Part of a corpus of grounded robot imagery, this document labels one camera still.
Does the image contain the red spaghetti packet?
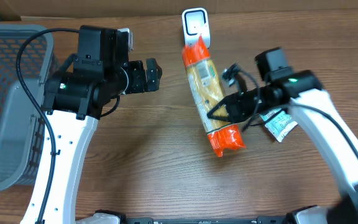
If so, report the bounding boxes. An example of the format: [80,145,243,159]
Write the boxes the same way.
[182,37,245,157]

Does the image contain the teal snack packet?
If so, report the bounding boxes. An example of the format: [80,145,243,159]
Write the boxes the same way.
[260,108,298,142]

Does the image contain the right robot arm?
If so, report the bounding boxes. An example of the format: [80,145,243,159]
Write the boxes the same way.
[207,47,358,224]

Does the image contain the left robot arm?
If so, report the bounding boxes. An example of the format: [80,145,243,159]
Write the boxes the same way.
[22,26,162,223]

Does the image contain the white barcode scanner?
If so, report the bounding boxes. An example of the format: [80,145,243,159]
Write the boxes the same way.
[181,7,211,48]

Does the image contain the grey plastic basket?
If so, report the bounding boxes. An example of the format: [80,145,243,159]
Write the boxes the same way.
[0,24,45,191]

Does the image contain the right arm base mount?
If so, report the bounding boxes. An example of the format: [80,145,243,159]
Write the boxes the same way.
[286,205,328,224]

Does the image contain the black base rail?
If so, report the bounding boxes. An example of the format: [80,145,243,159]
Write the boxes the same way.
[117,215,285,224]

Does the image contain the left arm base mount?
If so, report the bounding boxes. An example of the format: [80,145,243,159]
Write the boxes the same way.
[75,210,127,224]

